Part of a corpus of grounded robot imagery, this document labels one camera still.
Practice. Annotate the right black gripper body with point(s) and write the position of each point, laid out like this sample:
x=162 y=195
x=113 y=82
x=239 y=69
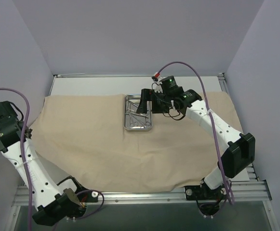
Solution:
x=151 y=101

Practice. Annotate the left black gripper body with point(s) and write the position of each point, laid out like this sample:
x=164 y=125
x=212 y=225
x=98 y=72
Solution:
x=26 y=132

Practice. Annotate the beige surgical wrap cloth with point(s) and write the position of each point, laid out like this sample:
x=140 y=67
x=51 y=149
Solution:
x=85 y=137

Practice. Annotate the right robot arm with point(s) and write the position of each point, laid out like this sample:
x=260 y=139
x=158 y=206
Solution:
x=235 y=150

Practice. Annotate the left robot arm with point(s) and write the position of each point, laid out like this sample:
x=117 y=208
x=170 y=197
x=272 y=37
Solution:
x=52 y=201

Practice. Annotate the steel surgical scissors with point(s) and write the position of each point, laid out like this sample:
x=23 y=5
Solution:
x=133 y=112

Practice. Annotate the steel instrument tray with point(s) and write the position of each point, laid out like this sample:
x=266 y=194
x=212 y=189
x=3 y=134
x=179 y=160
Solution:
x=132 y=101

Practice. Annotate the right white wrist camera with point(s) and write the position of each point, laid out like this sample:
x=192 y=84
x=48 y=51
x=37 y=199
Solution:
x=156 y=85

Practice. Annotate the back aluminium rail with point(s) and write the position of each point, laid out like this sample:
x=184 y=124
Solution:
x=118 y=75

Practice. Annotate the aluminium rail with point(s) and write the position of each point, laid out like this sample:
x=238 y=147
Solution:
x=118 y=75
x=244 y=191
x=248 y=174

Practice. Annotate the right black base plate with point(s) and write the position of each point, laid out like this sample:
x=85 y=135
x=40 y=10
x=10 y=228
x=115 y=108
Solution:
x=203 y=192

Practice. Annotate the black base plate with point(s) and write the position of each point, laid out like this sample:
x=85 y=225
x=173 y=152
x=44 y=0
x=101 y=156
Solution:
x=203 y=192
x=88 y=197

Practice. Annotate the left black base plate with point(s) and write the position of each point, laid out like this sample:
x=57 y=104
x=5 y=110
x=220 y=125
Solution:
x=88 y=197

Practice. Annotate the right side aluminium rail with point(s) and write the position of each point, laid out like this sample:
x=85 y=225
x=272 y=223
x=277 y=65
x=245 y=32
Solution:
x=248 y=174

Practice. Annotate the front aluminium rail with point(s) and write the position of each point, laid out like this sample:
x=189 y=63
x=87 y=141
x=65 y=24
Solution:
x=244 y=191

